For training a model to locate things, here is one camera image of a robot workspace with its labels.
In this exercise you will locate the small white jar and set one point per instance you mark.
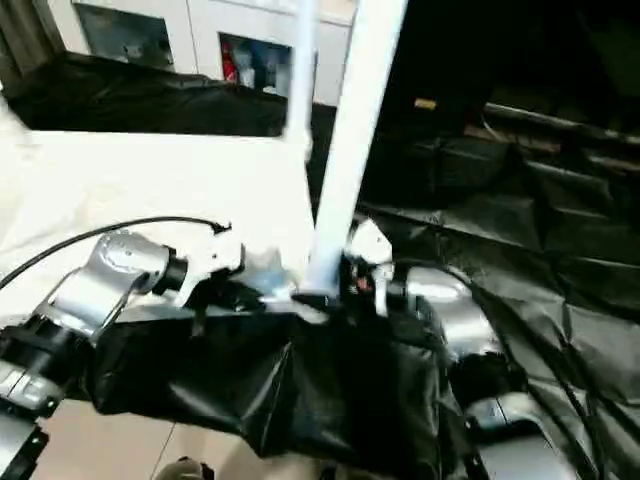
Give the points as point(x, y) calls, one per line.
point(248, 76)

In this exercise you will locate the grey curtain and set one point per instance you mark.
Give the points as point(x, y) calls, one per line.
point(25, 35)

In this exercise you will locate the black left robot foot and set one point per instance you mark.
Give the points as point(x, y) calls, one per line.
point(186, 470)

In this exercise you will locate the white plastic table top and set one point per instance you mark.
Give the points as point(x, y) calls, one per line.
point(150, 175)

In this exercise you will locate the small tan label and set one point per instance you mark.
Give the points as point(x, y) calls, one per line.
point(425, 104)

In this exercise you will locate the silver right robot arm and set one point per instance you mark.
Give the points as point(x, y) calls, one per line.
point(460, 310)

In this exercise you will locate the white blue carton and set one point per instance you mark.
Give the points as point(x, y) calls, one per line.
point(277, 72)

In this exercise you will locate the white glass-door cabinet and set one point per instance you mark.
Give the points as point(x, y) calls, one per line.
point(200, 20)

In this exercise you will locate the white plastic table leg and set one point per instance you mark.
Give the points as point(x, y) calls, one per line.
point(302, 75)
point(360, 100)

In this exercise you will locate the black metal rod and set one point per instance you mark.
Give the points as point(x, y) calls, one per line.
point(560, 125)

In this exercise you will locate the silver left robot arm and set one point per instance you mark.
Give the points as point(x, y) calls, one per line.
point(100, 285)

